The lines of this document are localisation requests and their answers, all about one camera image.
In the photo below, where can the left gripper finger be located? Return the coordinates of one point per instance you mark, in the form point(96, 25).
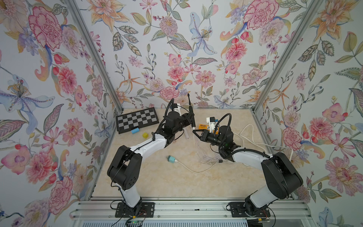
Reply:
point(192, 124)
point(191, 115)

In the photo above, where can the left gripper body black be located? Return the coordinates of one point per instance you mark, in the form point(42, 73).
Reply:
point(183, 122)

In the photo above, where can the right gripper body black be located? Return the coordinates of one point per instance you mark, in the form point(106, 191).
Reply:
point(210, 138)

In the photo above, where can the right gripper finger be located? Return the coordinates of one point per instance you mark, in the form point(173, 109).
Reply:
point(197, 137)
point(197, 131)

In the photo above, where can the black electric toothbrush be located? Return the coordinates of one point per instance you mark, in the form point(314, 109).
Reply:
point(190, 106)

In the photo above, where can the teal USB charger block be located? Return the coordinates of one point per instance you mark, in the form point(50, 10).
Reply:
point(171, 159)

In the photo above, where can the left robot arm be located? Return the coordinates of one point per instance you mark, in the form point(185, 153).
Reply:
point(126, 164)

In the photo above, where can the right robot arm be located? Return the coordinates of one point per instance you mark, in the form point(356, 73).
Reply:
point(280, 175)

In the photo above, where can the white pink electric toothbrush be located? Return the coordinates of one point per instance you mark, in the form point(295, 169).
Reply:
point(186, 133)

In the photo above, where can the orange power strip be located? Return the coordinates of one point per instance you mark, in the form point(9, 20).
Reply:
point(204, 127)

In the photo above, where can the yellow cube block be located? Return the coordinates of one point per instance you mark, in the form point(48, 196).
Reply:
point(145, 135)

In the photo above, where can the blue cylinder block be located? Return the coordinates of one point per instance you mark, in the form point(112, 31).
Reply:
point(135, 130)

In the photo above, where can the black white checkerboard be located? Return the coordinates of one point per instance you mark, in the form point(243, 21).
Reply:
point(139, 119)

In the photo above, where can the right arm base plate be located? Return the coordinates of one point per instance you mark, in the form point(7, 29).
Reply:
point(246, 210)

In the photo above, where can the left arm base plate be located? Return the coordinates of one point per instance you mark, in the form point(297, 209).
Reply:
point(141, 210)

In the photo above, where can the aluminium mounting rail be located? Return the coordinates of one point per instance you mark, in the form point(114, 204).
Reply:
point(167, 209)

